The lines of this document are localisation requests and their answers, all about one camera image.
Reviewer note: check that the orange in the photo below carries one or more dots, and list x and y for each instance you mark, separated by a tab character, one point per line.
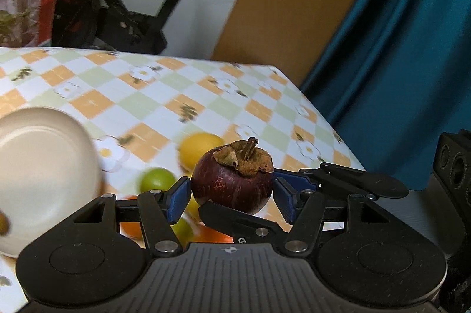
211	234

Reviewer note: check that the checked floral tablecloth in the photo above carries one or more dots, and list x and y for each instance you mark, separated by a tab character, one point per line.
165	88

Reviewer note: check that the beige round plate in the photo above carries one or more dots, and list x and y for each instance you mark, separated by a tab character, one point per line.
44	169

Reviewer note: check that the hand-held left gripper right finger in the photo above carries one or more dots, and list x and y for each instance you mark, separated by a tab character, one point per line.
285	201

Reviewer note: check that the brown longan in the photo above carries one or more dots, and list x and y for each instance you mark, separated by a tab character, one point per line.
4	224

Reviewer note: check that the dark purple mangosteen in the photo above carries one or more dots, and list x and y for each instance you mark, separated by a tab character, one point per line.
231	184

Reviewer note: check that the large yellow lemon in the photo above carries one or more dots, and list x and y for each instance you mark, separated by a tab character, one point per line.
195	151

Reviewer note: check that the green apple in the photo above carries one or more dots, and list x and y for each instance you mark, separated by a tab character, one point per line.
156	180

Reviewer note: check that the teal curtain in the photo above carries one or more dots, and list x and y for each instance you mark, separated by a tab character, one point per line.
386	59

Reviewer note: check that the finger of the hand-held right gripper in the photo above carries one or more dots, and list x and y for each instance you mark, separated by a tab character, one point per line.
382	186
235	223

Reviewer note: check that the orange-brown wooden panel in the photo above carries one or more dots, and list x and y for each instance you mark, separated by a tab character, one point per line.
294	4

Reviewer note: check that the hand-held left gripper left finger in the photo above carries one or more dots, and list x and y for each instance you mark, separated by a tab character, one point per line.
180	199

